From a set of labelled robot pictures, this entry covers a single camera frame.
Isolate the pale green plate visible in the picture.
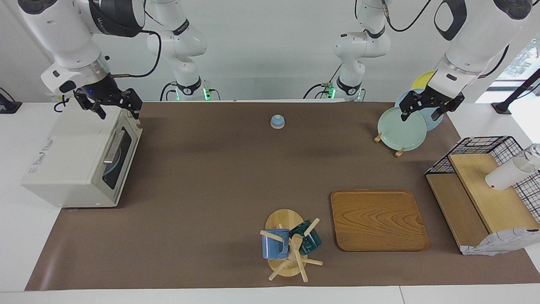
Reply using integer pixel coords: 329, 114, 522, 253
377, 106, 428, 152

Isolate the white toaster oven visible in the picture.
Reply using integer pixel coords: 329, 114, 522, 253
21, 103, 143, 208

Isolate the black clamp mount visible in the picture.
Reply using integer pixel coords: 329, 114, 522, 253
0, 87, 22, 114

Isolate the white cup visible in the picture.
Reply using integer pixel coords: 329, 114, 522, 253
485, 157, 536, 191

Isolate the yellow plate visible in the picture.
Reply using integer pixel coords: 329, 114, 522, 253
411, 71, 436, 90

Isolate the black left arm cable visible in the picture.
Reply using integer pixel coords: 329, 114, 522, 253
382, 0, 433, 33

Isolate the wooden tray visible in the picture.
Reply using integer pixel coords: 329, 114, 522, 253
330, 190, 430, 252

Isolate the black stand leg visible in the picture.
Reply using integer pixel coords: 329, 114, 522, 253
491, 68, 540, 114

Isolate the wooden mug tree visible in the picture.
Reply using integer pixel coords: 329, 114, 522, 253
260, 209, 324, 283

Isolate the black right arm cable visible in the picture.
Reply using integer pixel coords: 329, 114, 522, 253
111, 30, 163, 79

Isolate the black wire basket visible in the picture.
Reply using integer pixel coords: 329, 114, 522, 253
425, 136, 540, 224

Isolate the black wire basket shelf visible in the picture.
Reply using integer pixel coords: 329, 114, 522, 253
425, 153, 540, 254

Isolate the dark green mug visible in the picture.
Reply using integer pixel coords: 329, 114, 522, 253
289, 220, 322, 256

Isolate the white patterned cloth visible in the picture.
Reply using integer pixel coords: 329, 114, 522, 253
460, 227, 540, 256

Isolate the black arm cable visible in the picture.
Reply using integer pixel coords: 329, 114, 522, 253
111, 30, 163, 79
382, 0, 433, 33

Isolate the small light blue plate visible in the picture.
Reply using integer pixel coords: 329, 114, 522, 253
104, 144, 124, 180

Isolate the blue mug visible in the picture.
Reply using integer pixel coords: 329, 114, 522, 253
262, 228, 291, 260

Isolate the clear glass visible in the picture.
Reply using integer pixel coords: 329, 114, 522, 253
521, 144, 540, 171

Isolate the brown table mat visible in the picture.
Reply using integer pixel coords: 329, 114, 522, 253
24, 101, 540, 291

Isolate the wooden plate rack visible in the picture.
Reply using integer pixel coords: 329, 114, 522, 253
374, 132, 406, 158

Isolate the large light blue plate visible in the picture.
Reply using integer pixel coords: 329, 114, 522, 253
395, 89, 444, 131

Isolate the glass oven door with handle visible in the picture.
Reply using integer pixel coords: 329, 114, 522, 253
98, 114, 143, 207

